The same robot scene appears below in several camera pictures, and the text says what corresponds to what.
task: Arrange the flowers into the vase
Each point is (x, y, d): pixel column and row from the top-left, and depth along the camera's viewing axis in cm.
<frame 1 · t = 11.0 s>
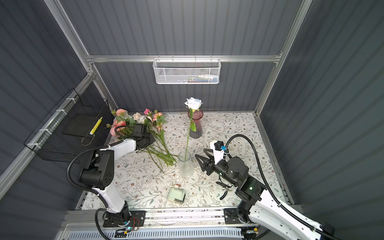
left hand: (151, 138, 99), fingers closed
right hand: (201, 154, 66), fingers open
dark red glass vase: (196, 116, 98), point 17 cm above the table
clear frosted glass vase: (186, 165, 83), point 10 cm above the table

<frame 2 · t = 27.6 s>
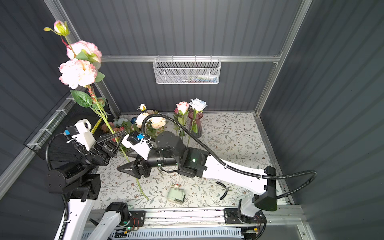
left hand: (127, 136, 44), fingers closed
right hand: (122, 164, 49), fingers open
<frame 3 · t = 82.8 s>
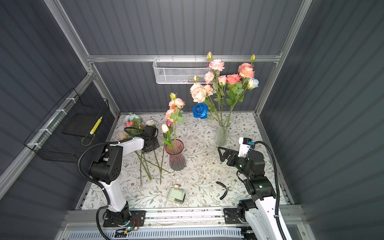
left hand: (154, 145, 101), fingers closed
right hand: (226, 151, 73), fingers open
dark red glass vase: (177, 161, 94), point 2 cm above the table
pink tulip bud stem: (165, 128, 75), point 30 cm above the table
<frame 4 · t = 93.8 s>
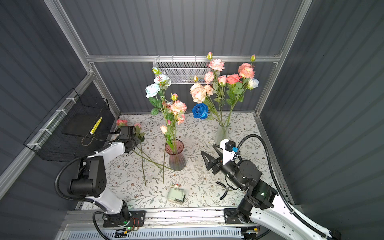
left hand: (134, 140, 96), fingers closed
right hand: (209, 150, 61), fingers open
